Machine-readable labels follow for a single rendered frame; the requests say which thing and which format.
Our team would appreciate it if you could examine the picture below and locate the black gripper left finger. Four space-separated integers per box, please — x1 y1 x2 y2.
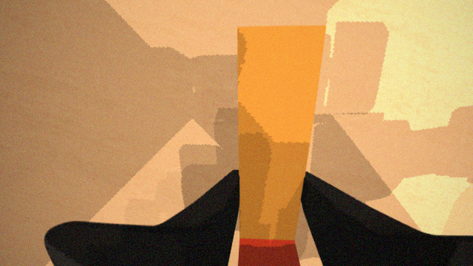
44 170 239 266

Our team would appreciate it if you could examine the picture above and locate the orange bar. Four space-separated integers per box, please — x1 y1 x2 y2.
237 25 326 266

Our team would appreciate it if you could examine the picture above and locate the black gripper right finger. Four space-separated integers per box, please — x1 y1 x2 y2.
301 171 473 266

